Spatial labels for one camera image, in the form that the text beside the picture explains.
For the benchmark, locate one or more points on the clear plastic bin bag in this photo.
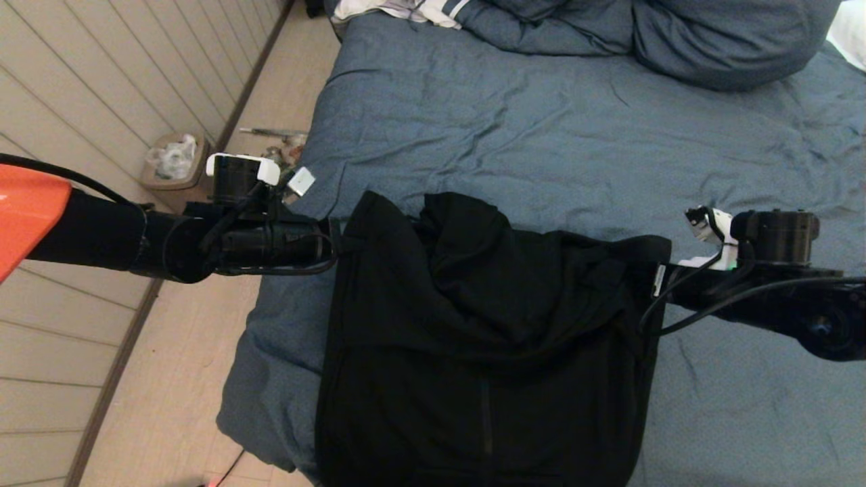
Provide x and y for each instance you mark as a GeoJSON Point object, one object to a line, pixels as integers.
{"type": "Point", "coordinates": [172, 161]}

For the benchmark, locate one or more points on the thin grey rod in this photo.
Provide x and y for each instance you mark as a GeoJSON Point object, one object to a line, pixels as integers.
{"type": "Point", "coordinates": [270, 131]}

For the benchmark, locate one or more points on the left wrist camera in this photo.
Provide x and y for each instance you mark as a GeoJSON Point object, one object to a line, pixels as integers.
{"type": "Point", "coordinates": [301, 181]}

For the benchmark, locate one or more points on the multicoloured cloth bundle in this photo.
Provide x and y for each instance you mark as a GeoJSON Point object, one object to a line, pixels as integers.
{"type": "Point", "coordinates": [292, 150]}

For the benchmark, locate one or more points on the brown trash bin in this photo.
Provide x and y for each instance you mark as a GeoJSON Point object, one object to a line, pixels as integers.
{"type": "Point", "coordinates": [186, 196]}

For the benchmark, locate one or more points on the blue bed cover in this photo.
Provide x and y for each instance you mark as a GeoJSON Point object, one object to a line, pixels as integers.
{"type": "Point", "coordinates": [575, 122]}

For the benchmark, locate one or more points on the bunched blue duvet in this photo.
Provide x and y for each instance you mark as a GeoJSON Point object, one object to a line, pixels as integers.
{"type": "Point", "coordinates": [710, 40]}

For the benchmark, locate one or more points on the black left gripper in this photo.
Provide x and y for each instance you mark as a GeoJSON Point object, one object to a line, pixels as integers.
{"type": "Point", "coordinates": [277, 247]}

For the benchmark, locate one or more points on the white pillow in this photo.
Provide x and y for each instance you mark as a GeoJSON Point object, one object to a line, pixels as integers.
{"type": "Point", "coordinates": [854, 34]}

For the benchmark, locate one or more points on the black hoodie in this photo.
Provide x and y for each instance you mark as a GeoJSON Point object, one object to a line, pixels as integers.
{"type": "Point", "coordinates": [473, 338]}

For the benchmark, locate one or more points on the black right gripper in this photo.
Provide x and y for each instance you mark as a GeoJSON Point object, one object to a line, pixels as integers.
{"type": "Point", "coordinates": [703, 291]}

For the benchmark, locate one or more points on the small dark object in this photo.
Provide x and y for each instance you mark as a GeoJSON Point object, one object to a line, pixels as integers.
{"type": "Point", "coordinates": [314, 8]}

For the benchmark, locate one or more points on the white striped garment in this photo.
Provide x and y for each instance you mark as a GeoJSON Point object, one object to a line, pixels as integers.
{"type": "Point", "coordinates": [433, 12]}

